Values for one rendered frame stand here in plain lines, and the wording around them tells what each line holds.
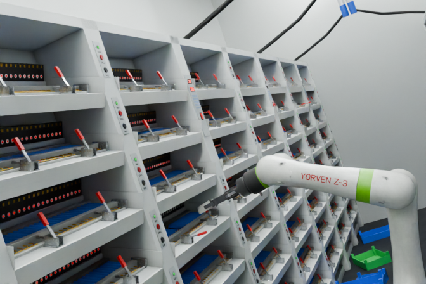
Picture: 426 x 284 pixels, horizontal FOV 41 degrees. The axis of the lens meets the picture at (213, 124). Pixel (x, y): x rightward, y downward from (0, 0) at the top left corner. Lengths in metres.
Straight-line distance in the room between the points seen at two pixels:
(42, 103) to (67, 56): 0.37
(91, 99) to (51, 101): 0.20
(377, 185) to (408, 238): 0.28
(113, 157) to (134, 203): 0.16
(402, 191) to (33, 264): 1.15
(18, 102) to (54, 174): 0.20
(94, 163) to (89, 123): 0.24
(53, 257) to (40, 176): 0.19
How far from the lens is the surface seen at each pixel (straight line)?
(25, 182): 1.36
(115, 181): 1.79
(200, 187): 2.23
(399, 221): 2.10
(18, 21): 1.60
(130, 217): 1.69
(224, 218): 2.38
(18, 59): 1.85
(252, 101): 3.78
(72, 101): 1.63
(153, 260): 1.79
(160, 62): 2.47
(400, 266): 2.13
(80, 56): 1.83
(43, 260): 1.34
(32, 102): 1.48
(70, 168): 1.51
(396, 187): 1.91
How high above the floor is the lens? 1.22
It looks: 2 degrees up
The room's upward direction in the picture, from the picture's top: 19 degrees counter-clockwise
